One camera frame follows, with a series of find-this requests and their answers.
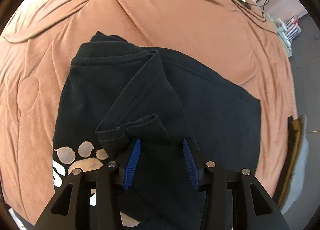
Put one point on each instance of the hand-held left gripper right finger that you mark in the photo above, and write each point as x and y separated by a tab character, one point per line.
190	165

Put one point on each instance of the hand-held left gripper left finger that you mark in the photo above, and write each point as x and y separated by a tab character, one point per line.
132	162

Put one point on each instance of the black bear print t-shirt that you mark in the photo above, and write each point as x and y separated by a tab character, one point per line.
200	100

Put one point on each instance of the tan folded garment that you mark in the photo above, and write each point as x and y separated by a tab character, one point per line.
291	165

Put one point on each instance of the grey folded garment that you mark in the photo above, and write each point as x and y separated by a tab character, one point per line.
298	170

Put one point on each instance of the white nightstand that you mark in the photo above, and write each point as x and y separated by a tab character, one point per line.
290	47

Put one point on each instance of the striped gift bag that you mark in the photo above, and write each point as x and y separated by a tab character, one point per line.
291	28

